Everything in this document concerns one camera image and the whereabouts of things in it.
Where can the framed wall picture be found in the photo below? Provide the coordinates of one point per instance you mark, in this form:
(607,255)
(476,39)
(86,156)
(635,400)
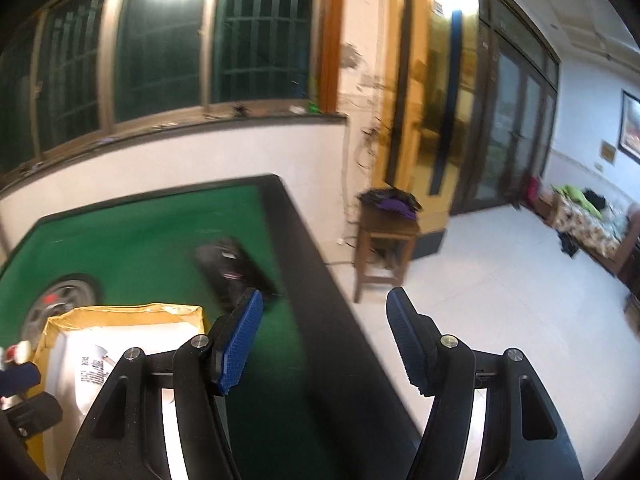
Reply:
(631,125)

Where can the golden wooden door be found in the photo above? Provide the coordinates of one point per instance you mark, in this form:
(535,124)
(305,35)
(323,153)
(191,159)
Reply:
(425,110)

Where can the black oblong object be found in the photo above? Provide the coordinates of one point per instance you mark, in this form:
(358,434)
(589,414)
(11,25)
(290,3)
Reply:
(230,272)

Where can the small gold wall plaque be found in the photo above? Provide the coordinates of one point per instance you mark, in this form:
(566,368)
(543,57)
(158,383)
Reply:
(608,152)

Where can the purple and black clothes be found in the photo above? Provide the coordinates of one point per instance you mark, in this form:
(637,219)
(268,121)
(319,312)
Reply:
(395,205)

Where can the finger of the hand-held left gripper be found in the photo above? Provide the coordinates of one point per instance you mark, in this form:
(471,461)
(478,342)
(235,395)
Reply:
(17,380)

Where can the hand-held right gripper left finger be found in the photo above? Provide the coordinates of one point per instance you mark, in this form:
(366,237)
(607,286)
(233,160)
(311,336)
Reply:
(242,345)

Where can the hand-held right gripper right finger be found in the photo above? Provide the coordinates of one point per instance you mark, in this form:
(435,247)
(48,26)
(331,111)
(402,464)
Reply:
(407,340)

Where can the green cloth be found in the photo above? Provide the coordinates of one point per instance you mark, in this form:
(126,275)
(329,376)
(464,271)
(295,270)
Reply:
(575,194)

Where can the yellow taped white foam box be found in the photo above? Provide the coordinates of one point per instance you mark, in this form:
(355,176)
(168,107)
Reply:
(70,340)

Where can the round grey table centre panel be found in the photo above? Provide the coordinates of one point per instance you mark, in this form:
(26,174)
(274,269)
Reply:
(60,300)

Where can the dark glass double door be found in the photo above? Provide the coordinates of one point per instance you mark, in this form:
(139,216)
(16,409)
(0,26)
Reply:
(510,125)

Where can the pink bag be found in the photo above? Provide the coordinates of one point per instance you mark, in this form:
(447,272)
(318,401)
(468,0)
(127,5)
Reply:
(531,189)

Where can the wooden stool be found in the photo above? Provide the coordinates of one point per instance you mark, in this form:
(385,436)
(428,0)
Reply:
(387,227)

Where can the barred window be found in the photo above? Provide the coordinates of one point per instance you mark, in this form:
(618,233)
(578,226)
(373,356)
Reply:
(165,50)

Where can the wooden sofa with floral cushion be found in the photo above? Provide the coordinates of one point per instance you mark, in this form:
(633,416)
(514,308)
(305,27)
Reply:
(585,225)

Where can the black cloth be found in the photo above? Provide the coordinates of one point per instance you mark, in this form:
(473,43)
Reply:
(595,200)

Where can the white bottle with red label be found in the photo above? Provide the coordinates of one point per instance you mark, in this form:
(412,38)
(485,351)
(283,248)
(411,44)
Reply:
(20,351)

